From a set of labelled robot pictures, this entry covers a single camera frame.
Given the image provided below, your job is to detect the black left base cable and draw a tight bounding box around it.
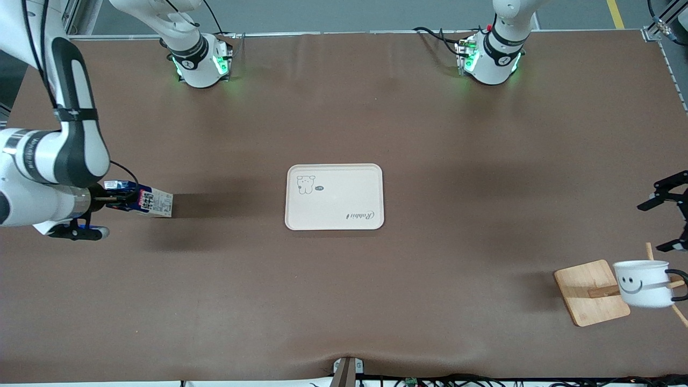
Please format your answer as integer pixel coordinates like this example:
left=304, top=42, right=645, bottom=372
left=412, top=26, right=474, bottom=58

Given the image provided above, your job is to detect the black right base cable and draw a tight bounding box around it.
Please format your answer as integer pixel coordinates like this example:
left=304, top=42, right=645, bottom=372
left=193, top=0, right=240, bottom=60

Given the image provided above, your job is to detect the white dotted table edge strip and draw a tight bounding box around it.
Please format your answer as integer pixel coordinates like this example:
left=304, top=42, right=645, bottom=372
left=657, top=40, right=688, bottom=114

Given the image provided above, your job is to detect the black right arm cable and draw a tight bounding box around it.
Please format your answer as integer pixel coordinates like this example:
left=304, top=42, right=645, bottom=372
left=20, top=0, right=140, bottom=189

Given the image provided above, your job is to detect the aluminium frame profile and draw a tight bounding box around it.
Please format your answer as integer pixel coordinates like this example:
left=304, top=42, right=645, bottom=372
left=60, top=0, right=104, bottom=37
left=642, top=0, right=688, bottom=41

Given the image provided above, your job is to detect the metal table edge bracket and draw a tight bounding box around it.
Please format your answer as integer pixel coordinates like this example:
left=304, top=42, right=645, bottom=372
left=332, top=356, right=364, bottom=387

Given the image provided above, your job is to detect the wooden cup rack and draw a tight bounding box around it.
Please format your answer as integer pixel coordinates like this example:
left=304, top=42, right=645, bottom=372
left=554, top=242, right=688, bottom=328

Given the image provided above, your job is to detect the white smiley face mug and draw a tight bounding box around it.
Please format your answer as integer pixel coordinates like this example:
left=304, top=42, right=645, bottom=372
left=613, top=260, right=688, bottom=310

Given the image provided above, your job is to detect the black base cable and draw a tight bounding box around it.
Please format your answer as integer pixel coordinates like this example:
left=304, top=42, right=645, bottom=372
left=193, top=0, right=240, bottom=60
left=412, top=26, right=474, bottom=58

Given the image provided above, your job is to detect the blue and white milk carton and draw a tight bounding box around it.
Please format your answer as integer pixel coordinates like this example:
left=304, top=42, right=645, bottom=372
left=104, top=180, right=174, bottom=218

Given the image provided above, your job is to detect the cream tray with rabbit print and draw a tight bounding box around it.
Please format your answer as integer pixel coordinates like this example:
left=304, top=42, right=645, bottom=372
left=284, top=163, right=385, bottom=231

